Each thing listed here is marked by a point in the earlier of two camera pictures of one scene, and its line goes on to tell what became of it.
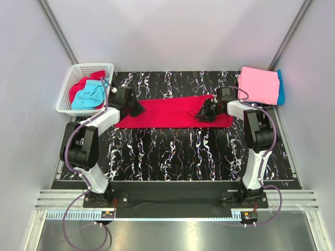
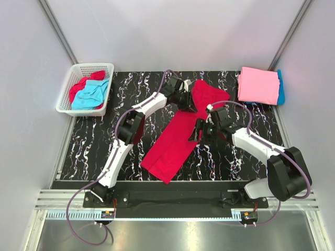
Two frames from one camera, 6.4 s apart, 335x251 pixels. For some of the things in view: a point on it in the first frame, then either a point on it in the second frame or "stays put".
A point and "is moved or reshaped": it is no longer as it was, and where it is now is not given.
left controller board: [108, 214] stays put
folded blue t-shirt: [281, 96] stays put
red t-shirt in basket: [77, 86] stays put
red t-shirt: [172, 113] is moved or reshaped
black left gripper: [140, 109] → [188, 103]
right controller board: [250, 216] stays put
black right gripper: [204, 111] → [200, 125]
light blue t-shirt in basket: [91, 97] stays put
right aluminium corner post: [290, 35] stays put
